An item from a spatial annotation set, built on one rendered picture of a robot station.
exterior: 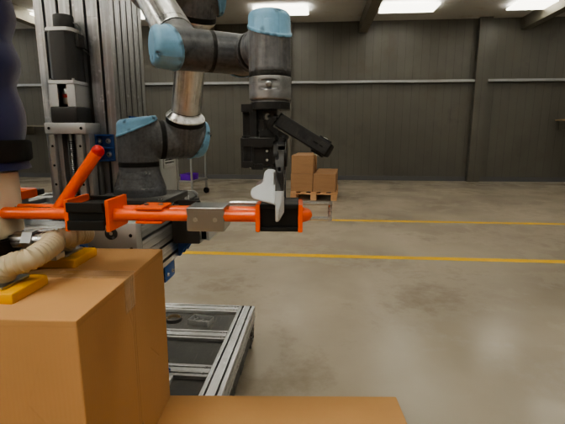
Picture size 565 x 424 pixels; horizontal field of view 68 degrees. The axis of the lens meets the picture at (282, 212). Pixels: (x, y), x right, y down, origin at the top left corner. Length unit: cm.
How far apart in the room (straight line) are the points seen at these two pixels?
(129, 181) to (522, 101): 1155
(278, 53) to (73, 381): 62
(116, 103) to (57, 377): 96
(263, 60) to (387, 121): 1064
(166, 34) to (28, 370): 58
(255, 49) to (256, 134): 14
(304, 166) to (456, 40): 578
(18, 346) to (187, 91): 77
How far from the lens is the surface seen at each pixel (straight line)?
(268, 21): 76
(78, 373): 75
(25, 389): 81
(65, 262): 98
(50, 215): 88
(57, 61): 149
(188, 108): 126
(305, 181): 776
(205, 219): 77
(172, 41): 80
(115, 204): 84
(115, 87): 151
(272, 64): 75
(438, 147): 1163
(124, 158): 128
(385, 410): 117
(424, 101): 1155
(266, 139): 74
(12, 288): 85
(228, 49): 82
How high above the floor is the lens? 122
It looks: 11 degrees down
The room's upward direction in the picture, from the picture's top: straight up
